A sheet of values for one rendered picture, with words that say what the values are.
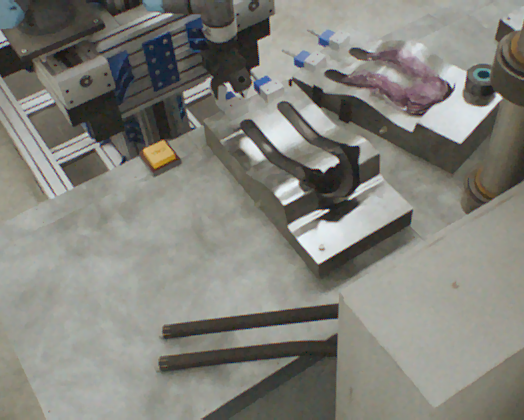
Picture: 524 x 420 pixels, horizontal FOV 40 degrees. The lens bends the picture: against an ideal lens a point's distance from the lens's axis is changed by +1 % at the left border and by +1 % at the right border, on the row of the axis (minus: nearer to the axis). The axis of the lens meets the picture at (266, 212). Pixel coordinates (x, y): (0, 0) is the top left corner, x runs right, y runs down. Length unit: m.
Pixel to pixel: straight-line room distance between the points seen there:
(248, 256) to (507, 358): 0.95
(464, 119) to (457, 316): 1.03
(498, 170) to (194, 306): 0.77
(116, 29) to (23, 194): 1.16
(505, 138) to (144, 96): 1.32
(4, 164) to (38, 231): 1.38
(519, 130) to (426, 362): 0.39
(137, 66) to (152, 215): 0.52
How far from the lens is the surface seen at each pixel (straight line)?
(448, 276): 0.80
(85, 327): 1.60
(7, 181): 3.07
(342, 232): 1.58
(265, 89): 1.81
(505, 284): 0.81
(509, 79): 0.94
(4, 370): 2.58
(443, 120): 1.75
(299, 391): 1.72
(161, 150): 1.81
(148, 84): 2.12
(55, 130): 2.89
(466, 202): 1.13
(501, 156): 1.05
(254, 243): 1.64
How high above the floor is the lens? 2.14
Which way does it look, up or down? 52 degrees down
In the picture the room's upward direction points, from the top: 6 degrees counter-clockwise
